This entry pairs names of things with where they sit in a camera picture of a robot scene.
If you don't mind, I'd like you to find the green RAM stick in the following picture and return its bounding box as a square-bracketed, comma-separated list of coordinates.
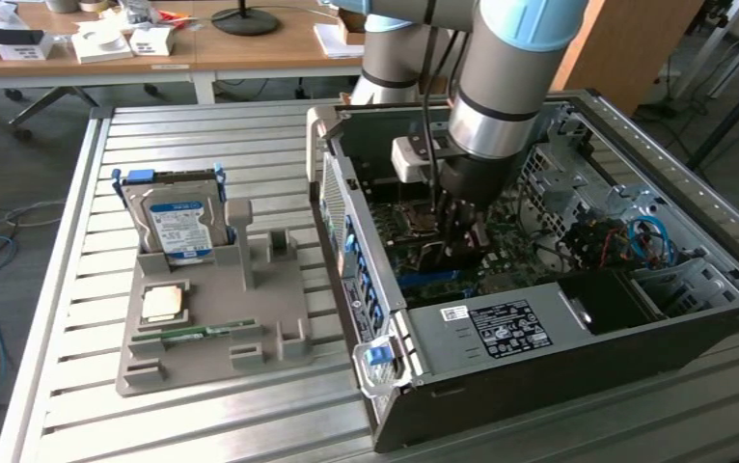
[131, 317, 259, 344]

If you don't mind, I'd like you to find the wooden cabinet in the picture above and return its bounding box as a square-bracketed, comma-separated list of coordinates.
[548, 0, 710, 117]

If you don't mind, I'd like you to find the white box with tape roll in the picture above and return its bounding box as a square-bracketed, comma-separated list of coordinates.
[72, 21, 133, 64]

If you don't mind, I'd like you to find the green motherboard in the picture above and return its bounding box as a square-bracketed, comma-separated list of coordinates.
[365, 173, 564, 310]

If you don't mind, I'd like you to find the grey floor cable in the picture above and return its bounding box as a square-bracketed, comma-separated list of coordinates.
[0, 200, 65, 231]

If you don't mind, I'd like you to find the hard disk in blue carrier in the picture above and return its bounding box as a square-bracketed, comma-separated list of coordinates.
[109, 163, 228, 266]

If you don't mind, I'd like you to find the grey plastic parts rack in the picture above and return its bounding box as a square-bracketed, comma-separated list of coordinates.
[115, 198, 316, 399]

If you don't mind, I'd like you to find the blue expansion slot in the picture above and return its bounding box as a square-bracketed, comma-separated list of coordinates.
[400, 269, 461, 286]

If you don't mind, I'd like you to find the wooden desk white frame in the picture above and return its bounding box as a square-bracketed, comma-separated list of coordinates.
[0, 0, 201, 93]
[195, 0, 548, 105]

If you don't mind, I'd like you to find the silver CPU chip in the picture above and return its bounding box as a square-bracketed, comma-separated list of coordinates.
[140, 285, 188, 323]

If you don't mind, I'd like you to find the red and black wire bundle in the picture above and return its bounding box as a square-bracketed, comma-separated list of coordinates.
[562, 219, 635, 271]

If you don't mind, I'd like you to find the black camera cable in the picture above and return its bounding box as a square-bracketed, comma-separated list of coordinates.
[419, 23, 468, 213]

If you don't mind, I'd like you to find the brown cardboard box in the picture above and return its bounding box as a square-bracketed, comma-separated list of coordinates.
[336, 7, 371, 34]

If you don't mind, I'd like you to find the metal CPU socket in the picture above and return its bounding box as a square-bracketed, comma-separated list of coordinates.
[393, 202, 441, 237]

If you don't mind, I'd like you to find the open black PC case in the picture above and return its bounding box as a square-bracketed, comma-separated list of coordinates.
[304, 89, 739, 454]

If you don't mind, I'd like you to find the clear case handle blue clip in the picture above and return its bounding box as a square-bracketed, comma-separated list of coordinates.
[351, 335, 411, 397]

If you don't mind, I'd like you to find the orange packet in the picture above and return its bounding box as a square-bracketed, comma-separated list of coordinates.
[156, 10, 192, 30]

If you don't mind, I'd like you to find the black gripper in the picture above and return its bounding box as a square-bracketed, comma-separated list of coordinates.
[436, 156, 516, 247]

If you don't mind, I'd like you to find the grey metal disk bay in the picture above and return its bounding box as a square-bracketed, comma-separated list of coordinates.
[630, 255, 739, 319]

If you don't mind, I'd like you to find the grey power supply with label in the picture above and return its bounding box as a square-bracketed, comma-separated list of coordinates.
[404, 282, 594, 377]

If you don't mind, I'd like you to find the black round lamp base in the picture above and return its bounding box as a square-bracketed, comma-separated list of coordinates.
[209, 0, 279, 38]

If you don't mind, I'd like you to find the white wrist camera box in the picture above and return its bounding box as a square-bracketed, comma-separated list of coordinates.
[391, 136, 448, 184]

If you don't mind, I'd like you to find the small white labelled box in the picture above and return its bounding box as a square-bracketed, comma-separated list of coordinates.
[129, 27, 175, 57]

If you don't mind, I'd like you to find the white box with black lid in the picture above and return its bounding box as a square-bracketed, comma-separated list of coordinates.
[0, 29, 56, 62]

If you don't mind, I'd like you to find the white paper stack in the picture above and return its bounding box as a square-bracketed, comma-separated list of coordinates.
[313, 22, 365, 59]

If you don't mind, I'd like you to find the blue disk wire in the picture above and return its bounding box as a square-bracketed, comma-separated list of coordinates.
[626, 216, 680, 269]

